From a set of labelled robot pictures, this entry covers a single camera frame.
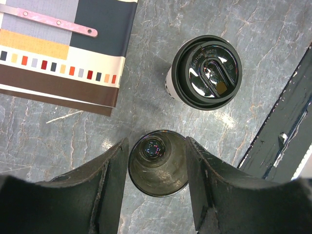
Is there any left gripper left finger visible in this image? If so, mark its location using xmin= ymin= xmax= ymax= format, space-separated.
xmin=0 ymin=138 xmax=129 ymax=234

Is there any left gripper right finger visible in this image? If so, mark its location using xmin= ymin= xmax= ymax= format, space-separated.
xmin=185 ymin=137 xmax=312 ymax=234

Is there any black plastic cup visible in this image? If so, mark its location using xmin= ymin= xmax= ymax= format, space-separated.
xmin=128 ymin=130 xmax=188 ymax=197

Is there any black lid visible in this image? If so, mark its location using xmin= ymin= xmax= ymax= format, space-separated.
xmin=170 ymin=35 xmax=242 ymax=111

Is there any white paper cup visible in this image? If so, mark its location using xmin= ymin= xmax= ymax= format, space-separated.
xmin=165 ymin=68 xmax=177 ymax=99

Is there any patchwork placemat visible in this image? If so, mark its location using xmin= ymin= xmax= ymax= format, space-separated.
xmin=0 ymin=0 xmax=138 ymax=116

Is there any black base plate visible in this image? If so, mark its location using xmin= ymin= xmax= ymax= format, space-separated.
xmin=238 ymin=46 xmax=312 ymax=183

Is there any fork pink handle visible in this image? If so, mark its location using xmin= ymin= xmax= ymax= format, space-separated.
xmin=0 ymin=3 xmax=98 ymax=38

